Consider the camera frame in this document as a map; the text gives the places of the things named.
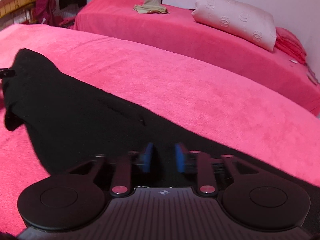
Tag hanging clothes rack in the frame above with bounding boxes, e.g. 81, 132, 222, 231
34, 0, 89, 28

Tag wooden shelf with plants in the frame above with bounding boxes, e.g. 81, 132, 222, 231
1, 0, 37, 30

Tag black pants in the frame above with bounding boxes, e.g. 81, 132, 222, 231
1, 48, 320, 230

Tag folded pink blanket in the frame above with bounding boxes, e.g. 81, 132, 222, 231
275, 27, 307, 64

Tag near pink bed blanket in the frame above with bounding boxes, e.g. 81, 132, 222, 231
1, 24, 319, 233

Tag white embossed pillow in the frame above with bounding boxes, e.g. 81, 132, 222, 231
191, 0, 277, 51

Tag olive green garment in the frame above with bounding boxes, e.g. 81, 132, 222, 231
134, 0, 169, 14

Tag far pink bed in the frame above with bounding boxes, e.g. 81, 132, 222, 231
74, 0, 319, 115

